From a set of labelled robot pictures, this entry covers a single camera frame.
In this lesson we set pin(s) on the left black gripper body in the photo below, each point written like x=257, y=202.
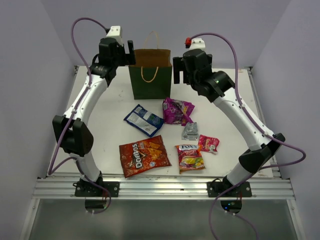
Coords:
x=119, y=59

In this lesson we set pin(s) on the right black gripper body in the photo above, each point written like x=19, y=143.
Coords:
x=210, y=58

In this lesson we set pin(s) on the green paper bag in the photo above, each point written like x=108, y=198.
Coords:
x=151, y=75

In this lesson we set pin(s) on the purple snack bag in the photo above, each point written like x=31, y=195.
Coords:
x=177, y=112

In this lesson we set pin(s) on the blue snack bag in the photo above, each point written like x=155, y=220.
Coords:
x=144, y=120

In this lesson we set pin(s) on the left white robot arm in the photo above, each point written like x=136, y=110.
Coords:
x=71, y=129

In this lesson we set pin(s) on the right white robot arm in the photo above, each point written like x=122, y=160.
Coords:
x=262, y=143

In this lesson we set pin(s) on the small pink candy bag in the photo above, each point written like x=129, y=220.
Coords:
x=208, y=144

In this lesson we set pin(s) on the red Doritos bag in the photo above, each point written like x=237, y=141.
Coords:
x=143, y=155

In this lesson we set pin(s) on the Fox's fruits candy bag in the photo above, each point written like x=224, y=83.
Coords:
x=189, y=157

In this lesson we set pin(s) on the silver foil packet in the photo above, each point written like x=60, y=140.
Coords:
x=190, y=132

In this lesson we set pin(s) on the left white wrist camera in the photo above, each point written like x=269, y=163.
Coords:
x=114, y=32

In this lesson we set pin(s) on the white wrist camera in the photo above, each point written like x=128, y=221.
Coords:
x=114, y=32
x=195, y=43

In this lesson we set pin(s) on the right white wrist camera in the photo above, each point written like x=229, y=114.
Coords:
x=195, y=43

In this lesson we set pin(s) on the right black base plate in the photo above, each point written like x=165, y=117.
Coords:
x=216, y=187

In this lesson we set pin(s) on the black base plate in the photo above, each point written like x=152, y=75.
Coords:
x=87, y=189
x=216, y=187

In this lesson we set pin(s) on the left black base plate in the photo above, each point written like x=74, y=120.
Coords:
x=87, y=189

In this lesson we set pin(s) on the aluminium frame rail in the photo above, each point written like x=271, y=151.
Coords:
x=165, y=188

